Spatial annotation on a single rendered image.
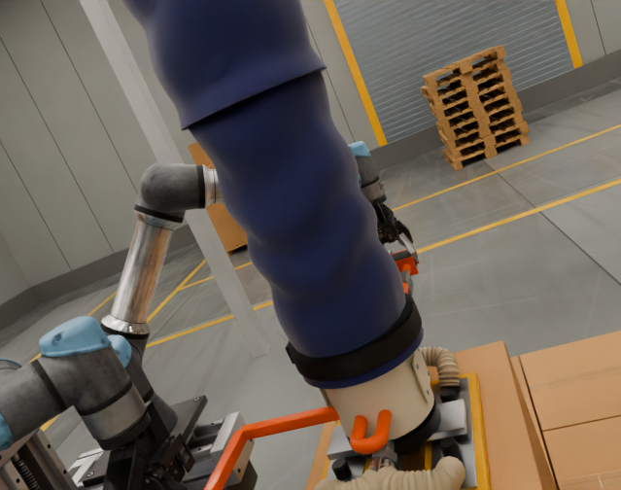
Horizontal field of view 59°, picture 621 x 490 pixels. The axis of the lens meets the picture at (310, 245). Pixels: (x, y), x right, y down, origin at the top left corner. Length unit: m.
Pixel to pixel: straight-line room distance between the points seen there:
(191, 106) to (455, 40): 9.42
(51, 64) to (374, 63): 6.13
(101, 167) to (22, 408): 11.05
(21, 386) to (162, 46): 0.46
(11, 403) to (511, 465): 0.71
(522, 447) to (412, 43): 9.35
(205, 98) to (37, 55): 11.38
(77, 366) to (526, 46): 9.90
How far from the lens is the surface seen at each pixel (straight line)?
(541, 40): 10.39
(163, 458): 0.81
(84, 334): 0.74
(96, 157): 11.74
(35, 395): 0.74
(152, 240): 1.32
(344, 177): 0.80
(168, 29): 0.78
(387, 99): 10.07
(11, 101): 12.52
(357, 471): 1.01
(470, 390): 1.10
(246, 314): 4.13
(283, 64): 0.76
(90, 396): 0.76
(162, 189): 1.20
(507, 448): 0.99
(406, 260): 1.47
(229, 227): 8.09
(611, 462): 1.54
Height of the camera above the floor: 1.56
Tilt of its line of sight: 13 degrees down
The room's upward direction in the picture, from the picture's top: 23 degrees counter-clockwise
